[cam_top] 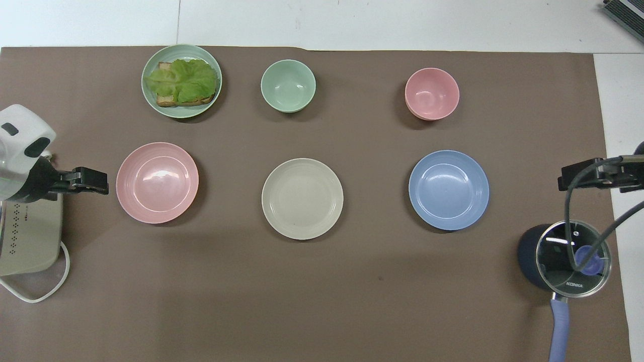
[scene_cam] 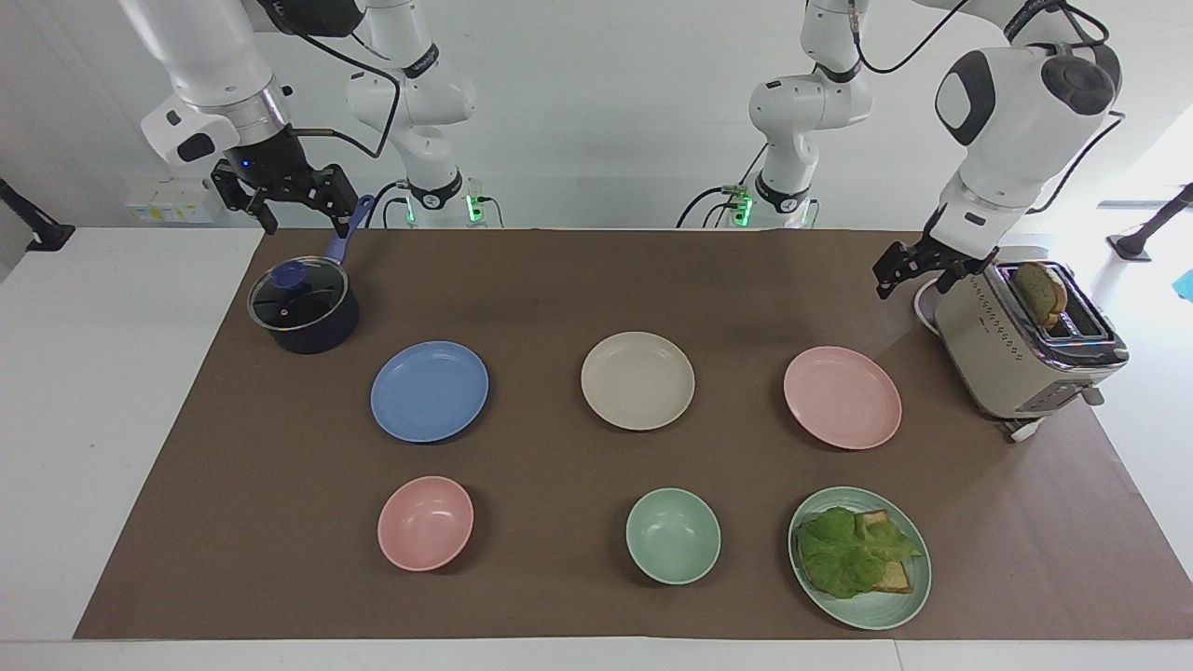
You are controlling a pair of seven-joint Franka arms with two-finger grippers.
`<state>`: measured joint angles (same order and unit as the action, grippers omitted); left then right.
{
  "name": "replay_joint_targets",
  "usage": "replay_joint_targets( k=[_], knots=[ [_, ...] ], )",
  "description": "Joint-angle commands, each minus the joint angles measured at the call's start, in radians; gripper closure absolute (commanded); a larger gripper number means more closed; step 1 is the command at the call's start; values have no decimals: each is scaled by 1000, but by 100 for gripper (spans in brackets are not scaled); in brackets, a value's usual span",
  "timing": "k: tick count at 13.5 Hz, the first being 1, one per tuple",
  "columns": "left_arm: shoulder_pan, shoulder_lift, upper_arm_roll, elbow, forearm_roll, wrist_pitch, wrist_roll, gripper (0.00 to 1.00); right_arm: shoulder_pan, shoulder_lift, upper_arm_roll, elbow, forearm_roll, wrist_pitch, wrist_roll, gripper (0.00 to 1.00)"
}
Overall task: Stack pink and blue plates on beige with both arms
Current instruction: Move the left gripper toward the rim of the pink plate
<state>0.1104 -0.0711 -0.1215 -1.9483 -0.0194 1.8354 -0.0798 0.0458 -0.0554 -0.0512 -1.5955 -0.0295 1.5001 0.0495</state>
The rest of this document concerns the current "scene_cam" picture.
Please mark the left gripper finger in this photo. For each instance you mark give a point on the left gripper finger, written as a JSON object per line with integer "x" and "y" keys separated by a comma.
{"x": 899, "y": 266}
{"x": 958, "y": 275}

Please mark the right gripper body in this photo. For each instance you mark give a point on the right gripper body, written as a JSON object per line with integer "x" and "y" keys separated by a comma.
{"x": 268, "y": 163}

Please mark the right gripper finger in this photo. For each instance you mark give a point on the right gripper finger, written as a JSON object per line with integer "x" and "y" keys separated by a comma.
{"x": 337, "y": 191}
{"x": 228, "y": 186}

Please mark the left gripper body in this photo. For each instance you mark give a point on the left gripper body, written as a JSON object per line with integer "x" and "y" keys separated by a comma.
{"x": 949, "y": 250}

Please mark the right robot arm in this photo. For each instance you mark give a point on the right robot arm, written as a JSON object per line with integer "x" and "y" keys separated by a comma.
{"x": 214, "y": 56}

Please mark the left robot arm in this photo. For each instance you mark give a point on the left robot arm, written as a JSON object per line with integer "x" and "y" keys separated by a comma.
{"x": 1016, "y": 112}

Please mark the white socket strip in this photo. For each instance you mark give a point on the white socket strip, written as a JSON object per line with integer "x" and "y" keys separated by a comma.
{"x": 168, "y": 203}

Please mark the brown bread slice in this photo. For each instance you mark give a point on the brown bread slice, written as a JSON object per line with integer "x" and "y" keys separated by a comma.
{"x": 1039, "y": 291}

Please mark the silver toaster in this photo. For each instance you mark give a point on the silver toaster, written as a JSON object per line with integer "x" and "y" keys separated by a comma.
{"x": 988, "y": 354}

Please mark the glass lid with blue knob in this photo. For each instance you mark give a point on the glass lid with blue knob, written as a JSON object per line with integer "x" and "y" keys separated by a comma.
{"x": 298, "y": 294}

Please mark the dark blue saucepan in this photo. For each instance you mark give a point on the dark blue saucepan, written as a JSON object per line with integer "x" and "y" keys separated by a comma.
{"x": 322, "y": 331}

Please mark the pink plate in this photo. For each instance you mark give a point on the pink plate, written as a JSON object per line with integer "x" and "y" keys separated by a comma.
{"x": 843, "y": 397}

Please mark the black stand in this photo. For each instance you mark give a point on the black stand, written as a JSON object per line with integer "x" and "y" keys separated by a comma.
{"x": 42, "y": 233}
{"x": 1142, "y": 238}

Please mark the blue plate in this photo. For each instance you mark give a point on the blue plate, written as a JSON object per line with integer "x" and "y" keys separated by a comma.
{"x": 429, "y": 391}

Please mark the beige plate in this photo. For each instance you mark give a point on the beige plate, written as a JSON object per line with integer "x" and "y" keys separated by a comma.
{"x": 637, "y": 380}

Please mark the green lettuce leaf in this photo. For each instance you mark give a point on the green lettuce leaf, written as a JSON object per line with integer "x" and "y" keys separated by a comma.
{"x": 843, "y": 554}

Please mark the toast slice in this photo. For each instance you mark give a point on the toast slice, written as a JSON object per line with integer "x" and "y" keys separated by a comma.
{"x": 897, "y": 576}

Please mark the pink bowl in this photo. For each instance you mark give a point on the pink bowl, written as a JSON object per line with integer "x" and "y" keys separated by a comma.
{"x": 425, "y": 524}

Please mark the green plate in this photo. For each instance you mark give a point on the green plate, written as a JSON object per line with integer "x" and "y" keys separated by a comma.
{"x": 862, "y": 610}

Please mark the green bowl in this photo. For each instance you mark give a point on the green bowl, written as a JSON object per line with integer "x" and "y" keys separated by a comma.
{"x": 673, "y": 536}

